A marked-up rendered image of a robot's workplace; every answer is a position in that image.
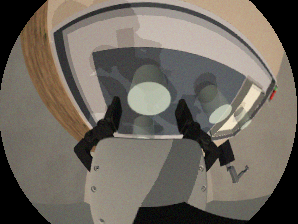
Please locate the shallow beige square tray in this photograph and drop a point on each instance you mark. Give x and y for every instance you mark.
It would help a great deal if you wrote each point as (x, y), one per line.
(250, 103)

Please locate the clear glass cylinder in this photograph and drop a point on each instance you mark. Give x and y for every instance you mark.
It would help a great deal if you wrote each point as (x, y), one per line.
(242, 118)
(143, 127)
(149, 93)
(215, 105)

